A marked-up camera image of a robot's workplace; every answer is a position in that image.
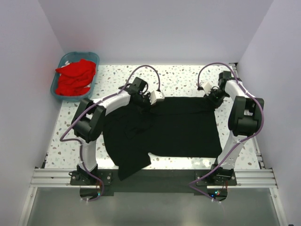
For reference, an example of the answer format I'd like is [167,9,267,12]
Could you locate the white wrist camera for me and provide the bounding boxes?
[150,90,165,105]
[200,81,212,95]

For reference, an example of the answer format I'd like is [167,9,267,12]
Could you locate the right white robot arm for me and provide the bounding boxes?
[196,71,264,186]

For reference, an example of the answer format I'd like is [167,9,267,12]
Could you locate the red t shirt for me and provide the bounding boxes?
[55,59,96,97]

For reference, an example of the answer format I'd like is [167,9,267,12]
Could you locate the black t shirt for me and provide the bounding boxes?
[103,97,222,180]

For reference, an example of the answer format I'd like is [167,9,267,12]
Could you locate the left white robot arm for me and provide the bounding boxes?
[71,77,150,185]

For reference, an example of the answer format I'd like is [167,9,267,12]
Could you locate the teal plastic basket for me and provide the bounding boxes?
[50,52,99,102]

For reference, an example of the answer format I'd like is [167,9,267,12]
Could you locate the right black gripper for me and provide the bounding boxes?
[204,88,229,110]

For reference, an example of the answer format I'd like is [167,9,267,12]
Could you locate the aluminium frame rail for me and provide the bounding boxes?
[17,63,287,226]

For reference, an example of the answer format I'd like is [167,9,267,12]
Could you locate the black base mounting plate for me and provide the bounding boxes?
[70,168,238,197]

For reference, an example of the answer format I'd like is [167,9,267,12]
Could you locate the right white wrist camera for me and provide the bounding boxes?
[200,81,212,95]

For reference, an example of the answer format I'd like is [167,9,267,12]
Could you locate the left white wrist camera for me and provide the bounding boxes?
[150,90,165,105]

